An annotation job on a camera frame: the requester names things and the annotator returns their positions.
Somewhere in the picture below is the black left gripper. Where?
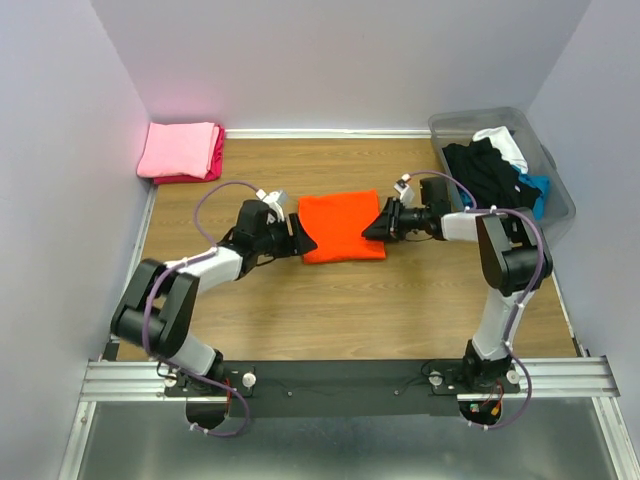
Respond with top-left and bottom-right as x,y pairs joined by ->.
255,213 -> 318,259

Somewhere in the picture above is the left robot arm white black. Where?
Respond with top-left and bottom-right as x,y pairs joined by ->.
110,200 -> 317,396

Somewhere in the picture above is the black shirt in bin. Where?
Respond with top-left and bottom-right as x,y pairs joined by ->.
443,139 -> 518,189

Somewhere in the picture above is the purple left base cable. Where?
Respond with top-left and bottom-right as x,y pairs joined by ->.
174,367 -> 251,439

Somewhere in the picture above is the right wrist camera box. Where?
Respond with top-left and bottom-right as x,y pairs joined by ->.
393,175 -> 451,214

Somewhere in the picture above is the white shirt in bin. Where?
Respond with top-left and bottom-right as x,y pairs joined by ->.
472,126 -> 529,174

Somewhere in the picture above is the blue shirt in bin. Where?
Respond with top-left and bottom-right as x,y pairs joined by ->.
459,169 -> 551,220

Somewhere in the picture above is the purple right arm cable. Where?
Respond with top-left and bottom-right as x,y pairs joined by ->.
397,171 -> 546,356

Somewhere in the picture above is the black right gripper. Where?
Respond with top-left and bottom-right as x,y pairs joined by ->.
360,197 -> 428,243

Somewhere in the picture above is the folded magenta shirt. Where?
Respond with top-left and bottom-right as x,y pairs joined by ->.
153,125 -> 226,185

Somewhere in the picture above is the aluminium front rail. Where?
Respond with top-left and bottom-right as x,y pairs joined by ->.
80,357 -> 620,402

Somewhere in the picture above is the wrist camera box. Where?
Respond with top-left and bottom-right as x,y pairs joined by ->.
393,175 -> 451,214
256,189 -> 288,223

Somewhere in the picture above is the clear plastic bin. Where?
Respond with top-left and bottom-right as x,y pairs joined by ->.
428,107 -> 576,243

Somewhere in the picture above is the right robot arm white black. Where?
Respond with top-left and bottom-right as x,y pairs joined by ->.
362,197 -> 553,394

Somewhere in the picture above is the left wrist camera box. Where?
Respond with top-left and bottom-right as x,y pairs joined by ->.
256,189 -> 288,223

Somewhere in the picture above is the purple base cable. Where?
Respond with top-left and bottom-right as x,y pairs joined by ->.
174,367 -> 251,439
467,357 -> 533,432

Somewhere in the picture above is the folded light pink shirt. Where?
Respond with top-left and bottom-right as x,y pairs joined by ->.
136,122 -> 220,179

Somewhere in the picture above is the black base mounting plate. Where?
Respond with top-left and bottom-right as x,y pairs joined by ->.
164,357 -> 524,421

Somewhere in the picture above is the orange t shirt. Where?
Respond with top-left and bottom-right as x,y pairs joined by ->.
298,190 -> 386,265

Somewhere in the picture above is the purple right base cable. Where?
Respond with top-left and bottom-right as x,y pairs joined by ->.
467,357 -> 533,432

